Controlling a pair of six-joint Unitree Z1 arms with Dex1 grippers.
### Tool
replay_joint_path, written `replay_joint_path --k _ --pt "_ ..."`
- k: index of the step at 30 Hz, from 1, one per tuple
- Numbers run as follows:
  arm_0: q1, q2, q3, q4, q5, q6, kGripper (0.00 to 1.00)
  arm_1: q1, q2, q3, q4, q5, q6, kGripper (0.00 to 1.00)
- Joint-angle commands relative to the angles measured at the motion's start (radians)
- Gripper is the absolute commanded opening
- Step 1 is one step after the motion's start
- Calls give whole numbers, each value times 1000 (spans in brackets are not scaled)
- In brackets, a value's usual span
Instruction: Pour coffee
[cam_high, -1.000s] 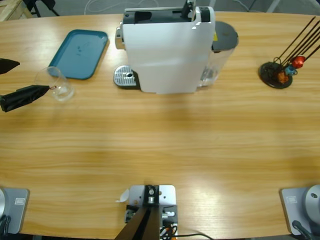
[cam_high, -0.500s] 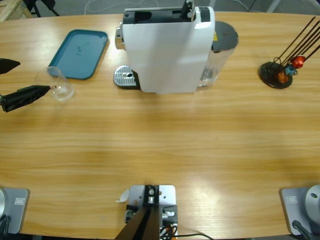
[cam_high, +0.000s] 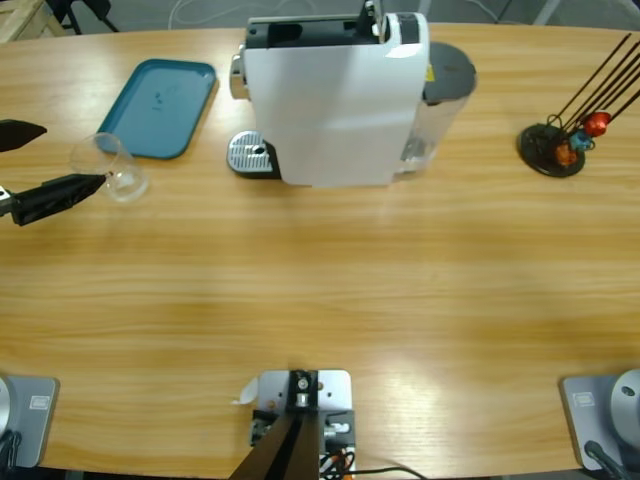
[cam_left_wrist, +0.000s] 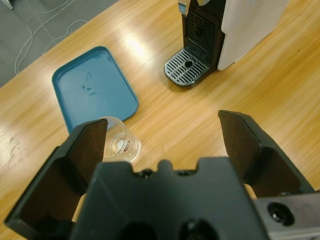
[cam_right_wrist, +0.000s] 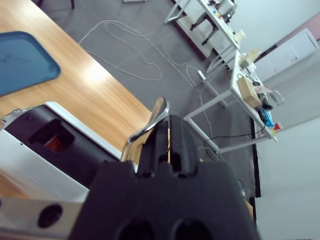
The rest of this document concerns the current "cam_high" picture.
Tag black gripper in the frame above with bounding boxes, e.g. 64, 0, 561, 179
0, 119, 109, 227

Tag clear glass cup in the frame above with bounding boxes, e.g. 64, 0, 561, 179
68, 132, 151, 205

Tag grey coffee machine lever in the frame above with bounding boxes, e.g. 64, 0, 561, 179
355, 0, 392, 44

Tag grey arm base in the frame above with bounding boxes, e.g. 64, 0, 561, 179
558, 368, 640, 471
0, 374, 61, 469

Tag white capsule coffee machine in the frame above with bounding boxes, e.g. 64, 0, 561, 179
227, 12, 432, 190

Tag red coffee capsule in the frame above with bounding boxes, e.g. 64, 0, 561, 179
583, 112, 611, 136

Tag teal plastic tray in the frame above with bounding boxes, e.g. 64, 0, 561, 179
96, 58, 220, 161

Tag wooden crate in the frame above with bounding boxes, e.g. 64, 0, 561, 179
0, 0, 64, 45

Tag black stand legs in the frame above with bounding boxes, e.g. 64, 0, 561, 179
47, 0, 121, 35

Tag white paper tag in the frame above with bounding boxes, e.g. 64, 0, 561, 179
230, 377, 260, 406

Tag clear water tank grey lid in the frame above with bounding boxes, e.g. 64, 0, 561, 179
394, 42, 479, 176

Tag black capsule holder with rods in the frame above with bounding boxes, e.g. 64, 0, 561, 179
517, 32, 640, 179

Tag black base power cable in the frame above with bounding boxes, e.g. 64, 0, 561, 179
0, 429, 24, 469
583, 439, 629, 480

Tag white block with dark post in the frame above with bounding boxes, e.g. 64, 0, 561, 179
229, 368, 357, 480

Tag black cable under camera post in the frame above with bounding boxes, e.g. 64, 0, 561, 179
349, 465, 436, 480

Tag black machine power cable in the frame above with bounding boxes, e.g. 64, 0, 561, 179
469, 0, 504, 25

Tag white frame leg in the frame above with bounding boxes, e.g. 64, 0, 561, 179
534, 0, 569, 26

